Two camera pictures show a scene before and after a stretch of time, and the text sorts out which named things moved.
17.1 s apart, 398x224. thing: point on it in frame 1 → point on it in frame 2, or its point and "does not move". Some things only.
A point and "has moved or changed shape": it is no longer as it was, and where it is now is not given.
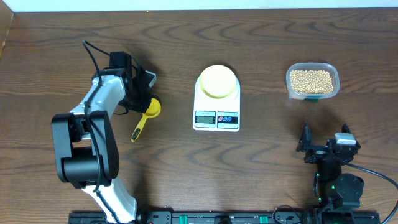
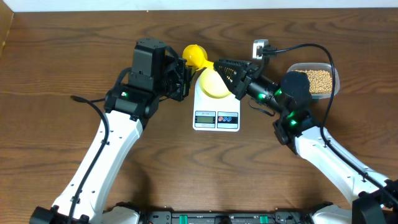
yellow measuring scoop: [153, 110] has moved or changed shape
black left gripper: [142, 108] → [185, 73]
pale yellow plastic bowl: [218, 81] does not move
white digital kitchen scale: [211, 114] does not move
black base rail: [203, 217] does not move
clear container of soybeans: [312, 81] does not move
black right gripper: [305, 144] → [240, 84]
